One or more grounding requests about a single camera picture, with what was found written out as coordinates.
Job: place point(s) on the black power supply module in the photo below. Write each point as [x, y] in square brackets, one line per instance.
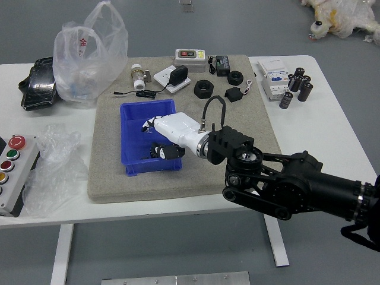
[224, 66]

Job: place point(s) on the big black gear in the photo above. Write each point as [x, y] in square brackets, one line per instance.
[153, 152]

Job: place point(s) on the blue plastic bin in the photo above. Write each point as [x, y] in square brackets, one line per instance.
[130, 148]

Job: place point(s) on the brass valve with white ends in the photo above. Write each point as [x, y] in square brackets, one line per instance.
[138, 77]

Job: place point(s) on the grey-brown foam mat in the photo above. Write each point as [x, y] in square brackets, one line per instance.
[148, 190]

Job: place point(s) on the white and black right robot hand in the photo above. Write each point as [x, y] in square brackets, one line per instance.
[178, 127]

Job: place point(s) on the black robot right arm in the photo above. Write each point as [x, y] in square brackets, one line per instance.
[297, 178]

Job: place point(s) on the black plastic tray stack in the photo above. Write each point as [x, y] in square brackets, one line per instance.
[38, 86]

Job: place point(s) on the white wall socket plate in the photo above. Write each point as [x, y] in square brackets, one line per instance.
[161, 75]

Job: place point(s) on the big black hex nut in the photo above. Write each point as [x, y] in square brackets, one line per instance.
[199, 92]

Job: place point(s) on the small black hex nut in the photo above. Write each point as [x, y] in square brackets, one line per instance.
[231, 79]

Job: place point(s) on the white table leg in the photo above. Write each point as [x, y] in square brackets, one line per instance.
[61, 255]
[277, 243]

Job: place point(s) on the grey control box with buttons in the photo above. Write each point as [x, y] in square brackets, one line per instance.
[15, 178]

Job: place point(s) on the grey push-button switch box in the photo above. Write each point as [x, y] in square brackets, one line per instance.
[190, 63]

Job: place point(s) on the white circuit breaker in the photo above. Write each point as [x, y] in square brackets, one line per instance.
[274, 77]

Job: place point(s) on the plush toy in plastic wrap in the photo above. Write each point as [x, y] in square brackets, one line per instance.
[341, 17]

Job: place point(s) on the black cylindrical capacitor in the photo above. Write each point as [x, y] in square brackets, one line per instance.
[305, 92]
[294, 83]
[305, 79]
[286, 100]
[299, 72]

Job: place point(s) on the white translucent plastic bag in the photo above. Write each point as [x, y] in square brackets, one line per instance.
[89, 59]

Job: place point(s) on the clear bubble wrap bag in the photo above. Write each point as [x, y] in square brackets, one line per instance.
[56, 166]

